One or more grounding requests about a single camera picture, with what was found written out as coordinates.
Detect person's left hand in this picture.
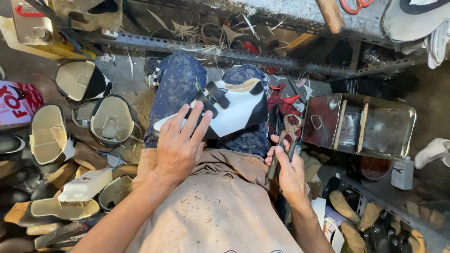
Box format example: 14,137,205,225
154,101,214,185

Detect person's right hand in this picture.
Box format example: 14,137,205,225
264,134,308,206

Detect metal lasting pincers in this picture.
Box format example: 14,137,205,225
264,114,305,186

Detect white and black strap shoe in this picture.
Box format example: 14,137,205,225
152,78,269,141

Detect red cloth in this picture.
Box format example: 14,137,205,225
268,83,303,142

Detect black white striped sandal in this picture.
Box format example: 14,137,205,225
153,61,163,89
258,70,270,93

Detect white paper sheets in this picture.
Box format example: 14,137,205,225
311,197,346,253

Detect beige stained apron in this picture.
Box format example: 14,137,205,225
125,148,305,253

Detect rusty metal tin box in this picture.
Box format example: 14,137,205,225
302,93,417,159

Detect brown round bowl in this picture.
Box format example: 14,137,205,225
359,156,395,182

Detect heap of wooden shoe lasts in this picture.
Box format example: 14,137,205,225
329,190,427,253

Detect blue mottled trousers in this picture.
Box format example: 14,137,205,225
143,52,271,159

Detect small white labelled bottle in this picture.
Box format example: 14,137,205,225
391,156,415,191

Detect pile of leather scraps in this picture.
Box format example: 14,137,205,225
147,9,293,54

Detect white and black shoe upper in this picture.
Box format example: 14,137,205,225
381,0,450,43

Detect stack of white insoles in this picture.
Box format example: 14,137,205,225
424,21,450,69

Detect white plastic bottle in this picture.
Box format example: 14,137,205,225
58,168,113,203

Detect heap of unfinished shoes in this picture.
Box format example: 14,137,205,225
0,60,142,253

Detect red and white bag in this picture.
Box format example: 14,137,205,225
0,81,45,128

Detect yellow metal can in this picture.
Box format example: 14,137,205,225
0,0,96,61

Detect black tool handle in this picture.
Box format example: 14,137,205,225
285,75,308,105

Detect slotted metal angle frame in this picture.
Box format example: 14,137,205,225
81,30,428,83

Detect wooden hammer handle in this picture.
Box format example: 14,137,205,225
315,0,346,34

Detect red handled scissors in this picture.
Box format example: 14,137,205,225
339,0,374,15

